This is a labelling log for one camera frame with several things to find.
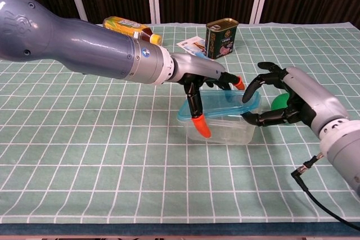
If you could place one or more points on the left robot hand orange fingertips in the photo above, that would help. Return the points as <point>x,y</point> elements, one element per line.
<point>197,67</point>

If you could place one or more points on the green checkered tablecloth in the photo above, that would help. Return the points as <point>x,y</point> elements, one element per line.
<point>84,153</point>

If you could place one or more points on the green ball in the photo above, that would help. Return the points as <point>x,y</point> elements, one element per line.
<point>279,102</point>

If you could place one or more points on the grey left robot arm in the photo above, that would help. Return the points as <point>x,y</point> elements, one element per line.
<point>84,49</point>

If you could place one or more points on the yellow label tea bottle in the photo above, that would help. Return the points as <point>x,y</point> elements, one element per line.
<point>123,25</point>

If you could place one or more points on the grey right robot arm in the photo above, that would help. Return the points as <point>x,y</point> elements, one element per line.
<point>343,144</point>

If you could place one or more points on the green luncheon meat can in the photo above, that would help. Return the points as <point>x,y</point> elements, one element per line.
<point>220,41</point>

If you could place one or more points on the printed paper card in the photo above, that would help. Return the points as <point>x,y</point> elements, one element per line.
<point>191,44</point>

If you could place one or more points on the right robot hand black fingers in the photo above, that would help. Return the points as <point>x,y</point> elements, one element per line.
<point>312,96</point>

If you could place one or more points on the clear plastic container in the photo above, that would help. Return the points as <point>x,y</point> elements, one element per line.
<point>230,133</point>

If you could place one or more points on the translucent blue container lid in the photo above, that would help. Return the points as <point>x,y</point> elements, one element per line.
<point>219,102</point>

